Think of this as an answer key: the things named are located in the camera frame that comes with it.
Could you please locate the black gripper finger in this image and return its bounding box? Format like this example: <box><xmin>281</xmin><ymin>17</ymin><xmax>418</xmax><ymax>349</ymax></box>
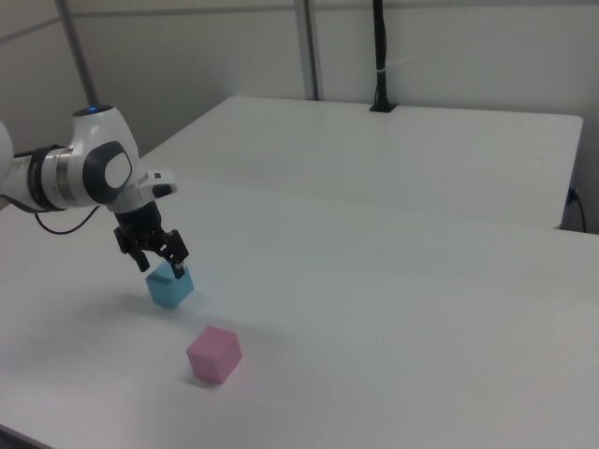
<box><xmin>157</xmin><ymin>228</ymin><xmax>191</xmax><ymax>281</ymax></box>
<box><xmin>113</xmin><ymin>226</ymin><xmax>152</xmax><ymax>274</ymax></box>

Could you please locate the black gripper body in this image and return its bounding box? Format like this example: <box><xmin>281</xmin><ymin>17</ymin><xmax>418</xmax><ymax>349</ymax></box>
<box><xmin>113</xmin><ymin>201</ymin><xmax>167</xmax><ymax>250</ymax></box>

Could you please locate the blue cube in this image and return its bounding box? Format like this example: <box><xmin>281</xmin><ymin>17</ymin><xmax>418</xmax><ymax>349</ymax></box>
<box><xmin>145</xmin><ymin>261</ymin><xmax>195</xmax><ymax>309</ymax></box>

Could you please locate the pink cube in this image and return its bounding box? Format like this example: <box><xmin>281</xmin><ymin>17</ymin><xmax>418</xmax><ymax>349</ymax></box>
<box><xmin>186</xmin><ymin>325</ymin><xmax>243</xmax><ymax>385</ymax></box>

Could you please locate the white side table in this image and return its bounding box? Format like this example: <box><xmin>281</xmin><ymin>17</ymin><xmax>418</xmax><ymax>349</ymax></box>
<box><xmin>139</xmin><ymin>95</ymin><xmax>584</xmax><ymax>231</ymax></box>

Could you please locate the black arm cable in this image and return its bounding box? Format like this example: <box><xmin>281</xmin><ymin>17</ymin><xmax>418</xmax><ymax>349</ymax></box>
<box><xmin>0</xmin><ymin>194</ymin><xmax>102</xmax><ymax>236</ymax></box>

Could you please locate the slim grey partition post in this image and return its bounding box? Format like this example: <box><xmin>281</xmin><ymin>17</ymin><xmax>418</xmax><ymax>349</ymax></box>
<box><xmin>55</xmin><ymin>0</ymin><xmax>102</xmax><ymax>107</ymax></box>

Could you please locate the wide grey partition post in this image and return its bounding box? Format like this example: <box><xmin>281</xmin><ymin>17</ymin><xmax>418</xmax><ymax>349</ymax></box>
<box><xmin>293</xmin><ymin>0</ymin><xmax>325</xmax><ymax>101</ymax></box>

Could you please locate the white cable tie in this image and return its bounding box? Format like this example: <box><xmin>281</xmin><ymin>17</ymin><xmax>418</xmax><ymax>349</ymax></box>
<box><xmin>375</xmin><ymin>57</ymin><xmax>414</xmax><ymax>75</ymax></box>

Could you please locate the black camera stand pole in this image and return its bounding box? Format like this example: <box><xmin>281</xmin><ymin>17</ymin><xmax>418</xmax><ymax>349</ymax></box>
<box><xmin>369</xmin><ymin>0</ymin><xmax>399</xmax><ymax>114</ymax></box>

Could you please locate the black wall cable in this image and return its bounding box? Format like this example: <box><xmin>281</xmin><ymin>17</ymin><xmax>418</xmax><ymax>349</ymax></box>
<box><xmin>572</xmin><ymin>188</ymin><xmax>589</xmax><ymax>233</ymax></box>

